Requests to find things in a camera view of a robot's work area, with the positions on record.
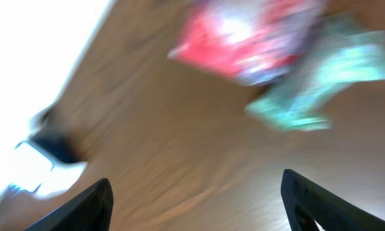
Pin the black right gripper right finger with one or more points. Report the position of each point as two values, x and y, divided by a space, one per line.
309 206

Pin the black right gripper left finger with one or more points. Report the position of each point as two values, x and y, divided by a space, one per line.
91 210

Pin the teal green wipes packet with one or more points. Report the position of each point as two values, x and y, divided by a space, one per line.
343 54

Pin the purple red sanitary pad pack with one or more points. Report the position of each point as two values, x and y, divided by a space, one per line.
252 42

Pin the white barcode scanner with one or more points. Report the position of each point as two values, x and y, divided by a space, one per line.
42 163

